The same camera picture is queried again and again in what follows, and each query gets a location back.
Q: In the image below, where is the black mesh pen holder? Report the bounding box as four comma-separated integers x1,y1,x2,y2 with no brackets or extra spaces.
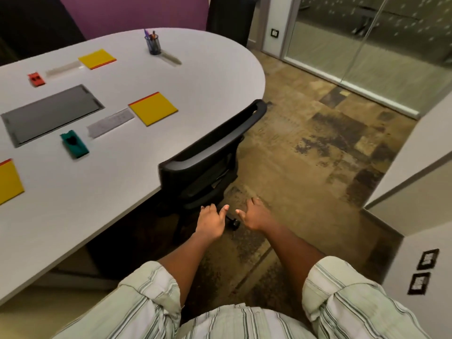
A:
145,34,162,56

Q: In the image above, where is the person's striped shirt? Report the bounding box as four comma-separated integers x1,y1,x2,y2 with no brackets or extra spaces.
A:
52,256,432,339

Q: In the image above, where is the person's right hand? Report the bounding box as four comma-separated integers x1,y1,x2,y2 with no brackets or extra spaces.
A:
235,197,277,233

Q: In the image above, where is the yellow notepad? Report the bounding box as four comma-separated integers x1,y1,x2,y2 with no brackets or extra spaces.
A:
128,92,179,127
0,158,25,206
78,49,117,70

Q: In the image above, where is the glass partition door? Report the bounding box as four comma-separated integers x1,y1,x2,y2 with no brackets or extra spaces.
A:
281,0,452,119

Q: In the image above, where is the person's left hand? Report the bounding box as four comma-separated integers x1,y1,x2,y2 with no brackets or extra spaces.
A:
194,204,230,241

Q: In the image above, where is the grey table cable hatch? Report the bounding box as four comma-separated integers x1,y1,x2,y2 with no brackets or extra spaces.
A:
1,84,106,149

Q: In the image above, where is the person's right forearm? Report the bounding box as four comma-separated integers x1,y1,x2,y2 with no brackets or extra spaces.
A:
259,222,327,308

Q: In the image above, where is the person's left forearm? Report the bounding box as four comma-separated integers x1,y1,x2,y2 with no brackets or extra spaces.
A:
157,231,226,308

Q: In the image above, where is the black office chair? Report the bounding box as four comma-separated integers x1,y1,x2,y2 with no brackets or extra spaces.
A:
158,99,268,245
206,0,261,48

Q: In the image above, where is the black wall switch plate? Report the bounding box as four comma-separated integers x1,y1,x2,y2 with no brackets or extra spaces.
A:
408,272,431,296
417,248,440,271

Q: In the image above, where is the green stapler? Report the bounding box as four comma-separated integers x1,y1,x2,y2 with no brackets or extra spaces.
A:
60,130,90,159

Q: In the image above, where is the clear plastic ruler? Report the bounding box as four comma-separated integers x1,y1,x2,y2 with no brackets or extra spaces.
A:
87,108,135,139
45,61,84,77

